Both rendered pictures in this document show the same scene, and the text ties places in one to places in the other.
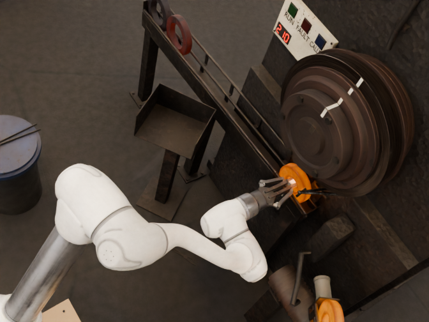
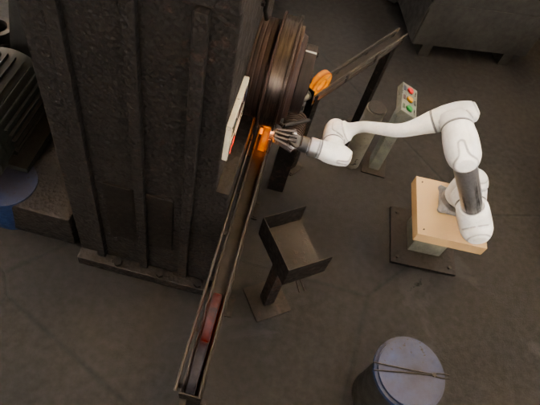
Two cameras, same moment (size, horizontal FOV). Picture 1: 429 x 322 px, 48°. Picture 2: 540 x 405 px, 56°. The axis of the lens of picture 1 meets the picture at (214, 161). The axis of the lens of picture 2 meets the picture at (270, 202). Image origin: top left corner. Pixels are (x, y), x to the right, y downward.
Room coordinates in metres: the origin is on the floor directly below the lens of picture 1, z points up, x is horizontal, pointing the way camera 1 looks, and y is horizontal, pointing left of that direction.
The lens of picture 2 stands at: (2.08, 0.93, 2.49)
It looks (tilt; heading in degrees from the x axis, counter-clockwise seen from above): 55 degrees down; 227
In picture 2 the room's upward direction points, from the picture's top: 18 degrees clockwise
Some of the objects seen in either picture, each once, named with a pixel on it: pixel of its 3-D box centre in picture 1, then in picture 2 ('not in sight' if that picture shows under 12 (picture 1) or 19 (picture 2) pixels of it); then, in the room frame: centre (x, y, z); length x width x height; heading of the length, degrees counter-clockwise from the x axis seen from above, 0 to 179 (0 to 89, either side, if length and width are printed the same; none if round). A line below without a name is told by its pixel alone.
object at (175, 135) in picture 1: (166, 160); (280, 274); (1.20, 0.21, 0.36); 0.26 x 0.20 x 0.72; 85
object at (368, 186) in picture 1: (336, 124); (280, 73); (1.07, -0.32, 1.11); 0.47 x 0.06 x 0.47; 50
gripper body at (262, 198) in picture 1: (262, 197); (298, 142); (0.95, -0.22, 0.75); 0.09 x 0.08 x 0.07; 140
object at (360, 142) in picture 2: not in sight; (362, 137); (0.22, -0.43, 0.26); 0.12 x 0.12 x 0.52
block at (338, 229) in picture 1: (329, 237); not in sight; (0.93, -0.51, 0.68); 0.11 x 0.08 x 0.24; 140
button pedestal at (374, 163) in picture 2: not in sight; (390, 133); (0.07, -0.36, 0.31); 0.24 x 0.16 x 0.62; 50
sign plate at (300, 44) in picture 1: (302, 36); (235, 118); (1.37, -0.13, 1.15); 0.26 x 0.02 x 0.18; 50
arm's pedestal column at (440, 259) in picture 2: not in sight; (431, 227); (0.13, 0.25, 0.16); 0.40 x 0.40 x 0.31; 53
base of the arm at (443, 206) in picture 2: not in sight; (456, 197); (0.12, 0.23, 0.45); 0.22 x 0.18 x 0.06; 48
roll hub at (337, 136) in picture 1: (313, 135); (304, 79); (1.00, -0.26, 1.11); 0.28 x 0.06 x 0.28; 50
